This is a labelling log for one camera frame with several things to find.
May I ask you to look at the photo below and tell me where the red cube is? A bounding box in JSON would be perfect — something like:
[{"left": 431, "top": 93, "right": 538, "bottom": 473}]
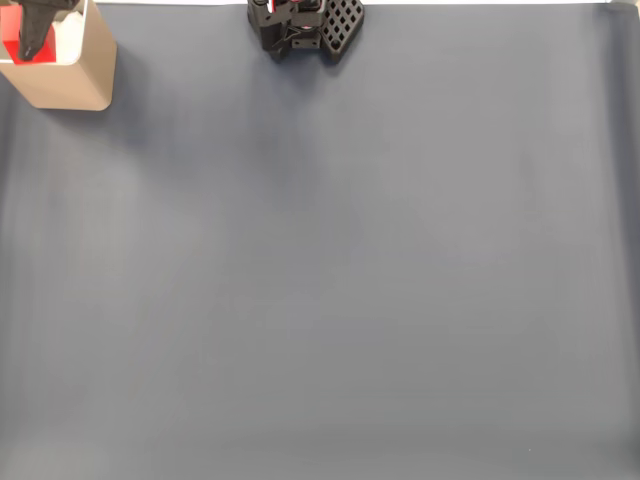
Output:
[{"left": 0, "top": 6, "right": 57, "bottom": 67}]

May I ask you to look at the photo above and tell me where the beige box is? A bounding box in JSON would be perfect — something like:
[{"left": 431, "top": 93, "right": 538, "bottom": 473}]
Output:
[{"left": 0, "top": 0, "right": 119, "bottom": 112}]

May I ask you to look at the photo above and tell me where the white crumpled paper padding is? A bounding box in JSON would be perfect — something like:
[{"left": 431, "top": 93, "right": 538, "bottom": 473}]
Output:
[{"left": 48, "top": 9, "right": 84, "bottom": 66}]

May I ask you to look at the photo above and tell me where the grey-blue table mat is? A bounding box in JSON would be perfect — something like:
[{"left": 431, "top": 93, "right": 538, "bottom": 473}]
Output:
[{"left": 0, "top": 2, "right": 640, "bottom": 480}]

